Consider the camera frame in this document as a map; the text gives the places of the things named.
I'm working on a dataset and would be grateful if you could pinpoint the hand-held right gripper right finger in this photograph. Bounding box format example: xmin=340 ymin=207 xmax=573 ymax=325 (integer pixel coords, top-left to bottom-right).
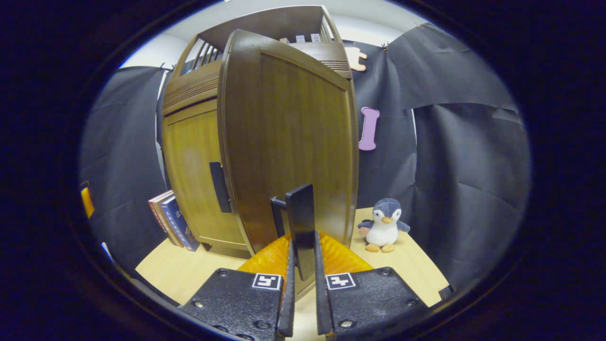
xmin=313 ymin=231 xmax=429 ymax=339

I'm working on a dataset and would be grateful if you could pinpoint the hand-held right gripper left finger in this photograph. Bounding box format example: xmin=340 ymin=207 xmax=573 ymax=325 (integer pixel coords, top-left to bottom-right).
xmin=180 ymin=234 xmax=296 ymax=339

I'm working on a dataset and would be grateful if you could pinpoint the wooden double-door shoe cabinet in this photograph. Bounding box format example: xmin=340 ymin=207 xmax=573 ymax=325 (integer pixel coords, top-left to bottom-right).
xmin=161 ymin=5 xmax=353 ymax=259

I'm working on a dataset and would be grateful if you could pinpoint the blue book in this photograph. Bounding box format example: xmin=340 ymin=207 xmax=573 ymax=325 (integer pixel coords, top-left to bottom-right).
xmin=161 ymin=195 xmax=200 ymax=251

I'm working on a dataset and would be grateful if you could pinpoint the penguin plush toy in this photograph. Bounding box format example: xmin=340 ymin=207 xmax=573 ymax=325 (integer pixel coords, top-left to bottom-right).
xmin=357 ymin=198 xmax=411 ymax=253

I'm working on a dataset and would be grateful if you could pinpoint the black backdrop cloth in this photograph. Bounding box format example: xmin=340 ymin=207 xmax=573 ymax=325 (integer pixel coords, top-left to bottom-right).
xmin=78 ymin=23 xmax=531 ymax=289

